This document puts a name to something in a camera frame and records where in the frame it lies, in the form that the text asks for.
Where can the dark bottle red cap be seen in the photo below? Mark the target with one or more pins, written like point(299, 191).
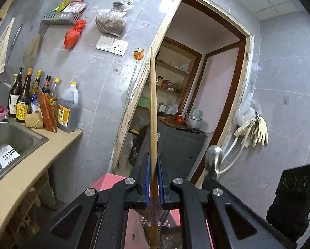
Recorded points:
point(47, 85)

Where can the large dark vinegar jug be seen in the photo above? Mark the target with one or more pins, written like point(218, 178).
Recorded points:
point(68, 109)

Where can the beige kitchen countertop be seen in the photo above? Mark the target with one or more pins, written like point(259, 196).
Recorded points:
point(53, 145)

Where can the stainless steel sink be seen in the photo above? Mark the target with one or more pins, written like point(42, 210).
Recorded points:
point(12, 137)

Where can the green box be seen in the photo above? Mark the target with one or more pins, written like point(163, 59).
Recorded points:
point(142, 102)

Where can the white crumpled bag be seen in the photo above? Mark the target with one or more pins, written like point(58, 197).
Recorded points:
point(127, 2)

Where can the blue white bag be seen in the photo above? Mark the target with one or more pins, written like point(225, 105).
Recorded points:
point(36, 103)

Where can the pale green pot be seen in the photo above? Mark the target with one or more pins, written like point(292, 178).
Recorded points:
point(195, 119)

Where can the grey wall shelf basket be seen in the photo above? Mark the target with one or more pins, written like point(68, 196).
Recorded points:
point(60, 18)

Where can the white wall socket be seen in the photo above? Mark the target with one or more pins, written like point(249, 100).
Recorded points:
point(119, 47)

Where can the soy sauce bottle yellow label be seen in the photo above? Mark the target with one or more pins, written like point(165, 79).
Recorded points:
point(23, 103)

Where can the wooden shelf unit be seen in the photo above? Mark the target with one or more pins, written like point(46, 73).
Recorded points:
point(170, 77)

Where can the clear wall hook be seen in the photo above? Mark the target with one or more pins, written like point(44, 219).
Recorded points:
point(116, 69)

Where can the red packet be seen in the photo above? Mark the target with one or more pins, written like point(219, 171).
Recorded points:
point(75, 7)

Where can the red-orange sauce packet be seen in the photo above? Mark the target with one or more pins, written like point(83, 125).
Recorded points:
point(47, 111)

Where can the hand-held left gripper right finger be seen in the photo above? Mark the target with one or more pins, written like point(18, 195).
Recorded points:
point(160, 184)

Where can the hanging metal utensil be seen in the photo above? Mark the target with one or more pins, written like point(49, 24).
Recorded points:
point(16, 41)

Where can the red mug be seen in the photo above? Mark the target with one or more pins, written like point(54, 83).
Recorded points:
point(179, 119)

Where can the clear plastic bags bunch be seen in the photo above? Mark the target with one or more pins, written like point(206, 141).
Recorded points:
point(244, 109)

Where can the dark cabinet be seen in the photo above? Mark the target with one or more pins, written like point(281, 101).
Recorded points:
point(175, 145)

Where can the clear bag of dark contents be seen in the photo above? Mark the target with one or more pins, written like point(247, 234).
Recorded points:
point(110, 22)

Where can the white wall switch panel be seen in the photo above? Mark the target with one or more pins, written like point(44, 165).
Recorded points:
point(104, 43)

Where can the tan paper packet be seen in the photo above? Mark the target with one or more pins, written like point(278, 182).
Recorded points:
point(34, 121)

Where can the long wooden chopstick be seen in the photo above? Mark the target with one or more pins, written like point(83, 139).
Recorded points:
point(153, 109)

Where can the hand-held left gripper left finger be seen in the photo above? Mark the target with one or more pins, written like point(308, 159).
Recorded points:
point(147, 181)

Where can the dark pump bottle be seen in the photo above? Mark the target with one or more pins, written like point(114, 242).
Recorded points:
point(14, 96)

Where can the pink checked tablecloth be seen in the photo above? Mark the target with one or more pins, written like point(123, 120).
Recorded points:
point(105, 180)

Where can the orange wall hook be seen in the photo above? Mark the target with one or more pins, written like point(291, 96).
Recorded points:
point(139, 54)

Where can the green yellow packet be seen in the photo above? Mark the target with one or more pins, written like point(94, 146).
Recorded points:
point(64, 4)

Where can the white patterned cup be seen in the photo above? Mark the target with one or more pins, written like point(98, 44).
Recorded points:
point(5, 155)

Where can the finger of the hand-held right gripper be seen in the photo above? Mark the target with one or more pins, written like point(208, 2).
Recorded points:
point(210, 183)

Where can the shiny metal utensil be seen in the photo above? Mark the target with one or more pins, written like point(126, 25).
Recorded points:
point(213, 158)

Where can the brown bottle yellow cap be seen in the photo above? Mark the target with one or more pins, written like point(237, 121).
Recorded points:
point(54, 93)

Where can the beige rubber gloves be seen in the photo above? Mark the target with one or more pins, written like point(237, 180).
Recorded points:
point(259, 131)

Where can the dark bottle gold cap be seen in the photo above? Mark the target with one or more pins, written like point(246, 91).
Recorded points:
point(36, 81)

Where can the wooden door frame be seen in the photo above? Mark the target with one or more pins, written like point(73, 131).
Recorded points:
point(144, 83)

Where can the red plastic bag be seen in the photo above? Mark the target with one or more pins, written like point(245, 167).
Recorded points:
point(73, 35)

